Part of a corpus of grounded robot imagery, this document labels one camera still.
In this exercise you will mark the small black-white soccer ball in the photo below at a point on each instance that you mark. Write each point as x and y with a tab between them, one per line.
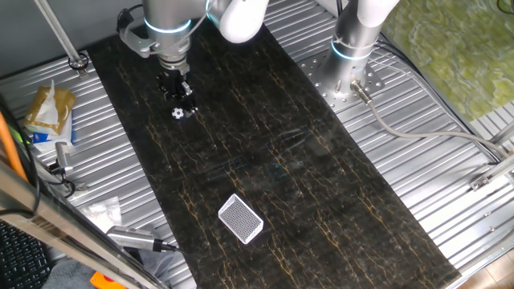
178	113

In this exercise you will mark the grey cloth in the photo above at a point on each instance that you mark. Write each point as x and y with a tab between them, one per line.
68	277

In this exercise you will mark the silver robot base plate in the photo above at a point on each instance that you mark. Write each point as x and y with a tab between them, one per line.
373	82

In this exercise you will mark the black marble-pattern mat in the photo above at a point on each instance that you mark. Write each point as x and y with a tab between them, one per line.
321	200

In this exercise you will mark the black keyboard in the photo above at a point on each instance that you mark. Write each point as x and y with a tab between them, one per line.
20	261

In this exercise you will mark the green patterned carpet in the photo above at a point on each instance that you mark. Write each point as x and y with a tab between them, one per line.
462	52

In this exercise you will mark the aluminium frame beam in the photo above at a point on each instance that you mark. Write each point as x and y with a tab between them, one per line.
40	225

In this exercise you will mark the aluminium corner bracket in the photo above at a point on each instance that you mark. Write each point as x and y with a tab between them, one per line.
494	172

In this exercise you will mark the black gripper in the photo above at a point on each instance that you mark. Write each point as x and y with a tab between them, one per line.
173	82

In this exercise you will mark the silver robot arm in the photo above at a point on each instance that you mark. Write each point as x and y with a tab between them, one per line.
166	16

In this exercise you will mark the crumpled white tissue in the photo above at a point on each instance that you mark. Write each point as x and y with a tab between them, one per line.
102	212

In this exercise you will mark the orange pole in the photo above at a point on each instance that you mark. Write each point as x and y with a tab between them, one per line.
8	144

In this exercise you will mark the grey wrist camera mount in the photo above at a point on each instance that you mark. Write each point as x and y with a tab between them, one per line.
136	42

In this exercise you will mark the small grey camera on stand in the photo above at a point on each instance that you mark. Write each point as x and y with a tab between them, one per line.
62	154

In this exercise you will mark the orange emergency stop box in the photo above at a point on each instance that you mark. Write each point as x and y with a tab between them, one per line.
100	282

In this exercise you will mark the yellow tissue pack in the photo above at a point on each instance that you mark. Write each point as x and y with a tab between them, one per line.
48	112

